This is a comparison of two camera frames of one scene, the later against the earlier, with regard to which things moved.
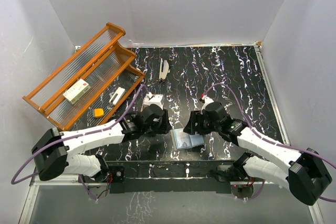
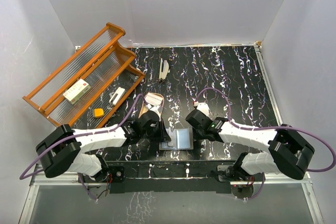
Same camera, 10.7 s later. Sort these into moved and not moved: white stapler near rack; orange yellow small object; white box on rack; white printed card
Moved: white printed card
Not moved: white stapler near rack; orange yellow small object; white box on rack
